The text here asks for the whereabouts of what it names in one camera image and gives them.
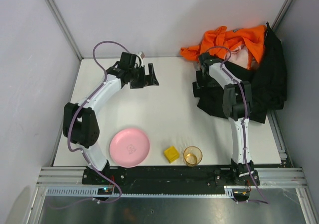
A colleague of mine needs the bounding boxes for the black cloth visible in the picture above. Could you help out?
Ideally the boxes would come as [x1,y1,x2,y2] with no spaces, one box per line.
[196,22,288,124]

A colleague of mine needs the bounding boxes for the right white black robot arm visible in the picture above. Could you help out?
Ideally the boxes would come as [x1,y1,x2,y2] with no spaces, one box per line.
[192,52,259,186]

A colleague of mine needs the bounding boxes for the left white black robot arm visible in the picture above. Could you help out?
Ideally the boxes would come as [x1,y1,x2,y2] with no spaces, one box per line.
[63,62,159,171]

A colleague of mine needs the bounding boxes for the orange cloth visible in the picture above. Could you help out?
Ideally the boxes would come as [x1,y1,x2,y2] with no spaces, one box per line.
[180,25,267,65]

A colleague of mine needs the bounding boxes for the amber transparent plastic cup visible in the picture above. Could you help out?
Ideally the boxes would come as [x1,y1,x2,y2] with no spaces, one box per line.
[183,146,203,167]

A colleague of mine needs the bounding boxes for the pink round plate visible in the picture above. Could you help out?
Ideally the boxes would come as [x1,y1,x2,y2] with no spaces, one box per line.
[109,128,150,168]

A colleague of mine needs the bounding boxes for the yellow cube block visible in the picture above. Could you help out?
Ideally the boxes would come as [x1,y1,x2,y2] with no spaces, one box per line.
[163,146,180,164]

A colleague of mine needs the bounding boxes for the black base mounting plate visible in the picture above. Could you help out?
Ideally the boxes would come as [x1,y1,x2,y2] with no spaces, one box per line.
[82,165,254,194]

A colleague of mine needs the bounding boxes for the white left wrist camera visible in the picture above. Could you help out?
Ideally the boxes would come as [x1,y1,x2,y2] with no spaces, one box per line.
[134,51,145,68]

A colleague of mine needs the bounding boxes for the grey slotted cable duct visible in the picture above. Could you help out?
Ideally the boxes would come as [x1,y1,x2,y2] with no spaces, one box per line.
[46,186,247,198]

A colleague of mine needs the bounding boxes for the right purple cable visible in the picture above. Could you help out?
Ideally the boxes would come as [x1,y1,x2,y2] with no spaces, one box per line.
[204,45,271,205]

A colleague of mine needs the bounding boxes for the aluminium front frame rail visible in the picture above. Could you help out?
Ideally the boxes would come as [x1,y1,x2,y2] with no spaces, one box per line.
[37,166,307,187]

